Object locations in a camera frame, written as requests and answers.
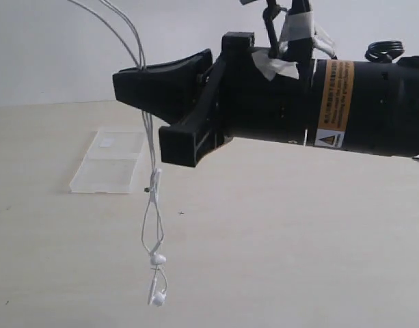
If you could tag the clear plastic storage box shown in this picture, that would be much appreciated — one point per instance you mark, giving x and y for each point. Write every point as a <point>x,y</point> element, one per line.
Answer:
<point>110,163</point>

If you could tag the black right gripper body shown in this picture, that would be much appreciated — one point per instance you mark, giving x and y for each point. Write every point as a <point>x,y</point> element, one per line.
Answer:
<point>265,96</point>

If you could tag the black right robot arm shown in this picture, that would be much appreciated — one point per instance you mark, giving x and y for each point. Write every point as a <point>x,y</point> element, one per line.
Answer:
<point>353,106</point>

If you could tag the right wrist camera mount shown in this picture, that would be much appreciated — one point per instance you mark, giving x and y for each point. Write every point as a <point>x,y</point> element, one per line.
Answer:
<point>293,36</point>

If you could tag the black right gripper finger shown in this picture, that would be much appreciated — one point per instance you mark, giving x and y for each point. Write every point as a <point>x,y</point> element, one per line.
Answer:
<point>201,131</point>
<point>168,91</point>

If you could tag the white wired earphones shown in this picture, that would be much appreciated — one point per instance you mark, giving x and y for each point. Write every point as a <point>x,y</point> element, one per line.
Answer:
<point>159,285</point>

